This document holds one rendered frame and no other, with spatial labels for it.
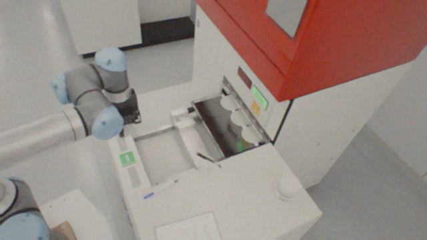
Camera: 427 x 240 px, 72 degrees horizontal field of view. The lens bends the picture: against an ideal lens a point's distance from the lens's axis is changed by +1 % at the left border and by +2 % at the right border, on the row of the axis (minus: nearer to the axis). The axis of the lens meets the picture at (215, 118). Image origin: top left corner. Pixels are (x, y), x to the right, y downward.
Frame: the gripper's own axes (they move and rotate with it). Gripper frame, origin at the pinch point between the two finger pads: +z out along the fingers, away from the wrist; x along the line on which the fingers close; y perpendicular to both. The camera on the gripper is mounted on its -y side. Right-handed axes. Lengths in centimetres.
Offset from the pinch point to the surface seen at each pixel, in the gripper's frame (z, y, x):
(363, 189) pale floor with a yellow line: 110, 163, -31
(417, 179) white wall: 104, 206, -43
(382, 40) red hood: -30, 93, -15
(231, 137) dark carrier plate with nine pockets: 21, 47, -2
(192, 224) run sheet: 13.8, 13.3, -33.9
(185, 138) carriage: 22.6, 27.9, 6.1
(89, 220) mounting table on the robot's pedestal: 28.8, -18.5, -11.7
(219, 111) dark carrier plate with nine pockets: 21, 49, 14
